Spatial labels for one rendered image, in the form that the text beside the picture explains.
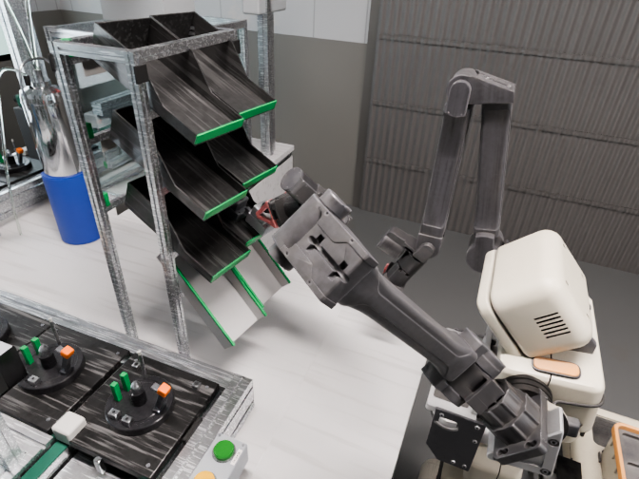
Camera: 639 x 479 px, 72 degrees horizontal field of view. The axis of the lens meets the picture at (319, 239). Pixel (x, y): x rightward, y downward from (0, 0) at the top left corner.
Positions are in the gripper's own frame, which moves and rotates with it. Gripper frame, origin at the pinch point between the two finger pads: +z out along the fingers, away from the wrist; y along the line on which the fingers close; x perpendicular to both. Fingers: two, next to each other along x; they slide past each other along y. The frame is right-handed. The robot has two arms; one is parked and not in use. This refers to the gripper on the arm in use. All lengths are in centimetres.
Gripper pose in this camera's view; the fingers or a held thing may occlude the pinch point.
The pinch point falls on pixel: (265, 211)
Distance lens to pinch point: 111.0
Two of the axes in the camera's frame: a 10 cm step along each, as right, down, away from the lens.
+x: 3.0, 9.2, 2.5
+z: -7.7, 0.8, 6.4
